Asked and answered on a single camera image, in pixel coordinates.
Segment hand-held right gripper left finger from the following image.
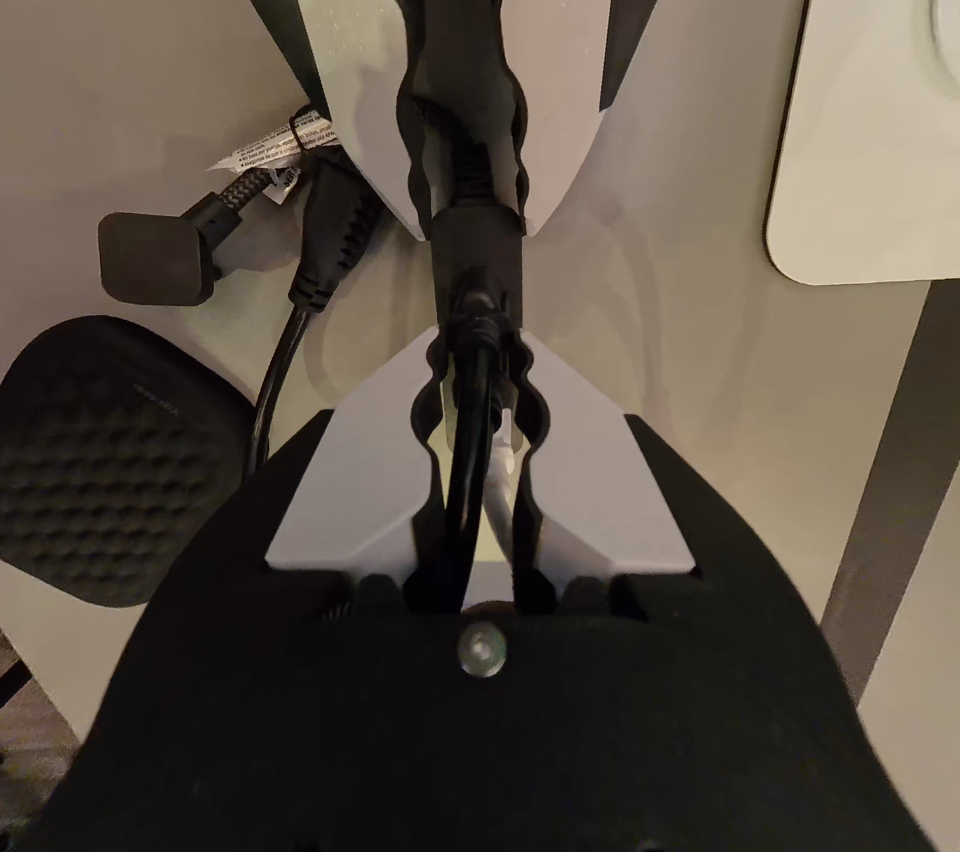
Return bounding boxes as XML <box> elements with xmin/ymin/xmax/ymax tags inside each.
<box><xmin>264</xmin><ymin>325</ymin><xmax>451</xmax><ymax>583</ymax></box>

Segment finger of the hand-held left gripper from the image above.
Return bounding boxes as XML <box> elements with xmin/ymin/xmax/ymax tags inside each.
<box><xmin>277</xmin><ymin>0</ymin><xmax>436</xmax><ymax>244</ymax></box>
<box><xmin>491</xmin><ymin>0</ymin><xmax>625</xmax><ymax>238</ymax></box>

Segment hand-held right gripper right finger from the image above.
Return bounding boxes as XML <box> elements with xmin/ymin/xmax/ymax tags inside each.
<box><xmin>510</xmin><ymin>329</ymin><xmax>696</xmax><ymax>586</ymax></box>

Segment white cable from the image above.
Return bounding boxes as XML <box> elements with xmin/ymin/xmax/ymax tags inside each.
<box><xmin>483</xmin><ymin>408</ymin><xmax>520</xmax><ymax>549</ymax></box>

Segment black power cable with plug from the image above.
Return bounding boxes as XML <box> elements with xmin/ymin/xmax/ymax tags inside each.
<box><xmin>438</xmin><ymin>265</ymin><xmax>515</xmax><ymax>609</ymax></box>

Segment black dimpled round pad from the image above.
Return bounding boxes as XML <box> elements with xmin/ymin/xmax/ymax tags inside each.
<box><xmin>0</xmin><ymin>315</ymin><xmax>258</xmax><ymax>609</ymax></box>

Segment white rounded pad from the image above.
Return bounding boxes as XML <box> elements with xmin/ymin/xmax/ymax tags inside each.
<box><xmin>765</xmin><ymin>0</ymin><xmax>960</xmax><ymax>288</ymax></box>

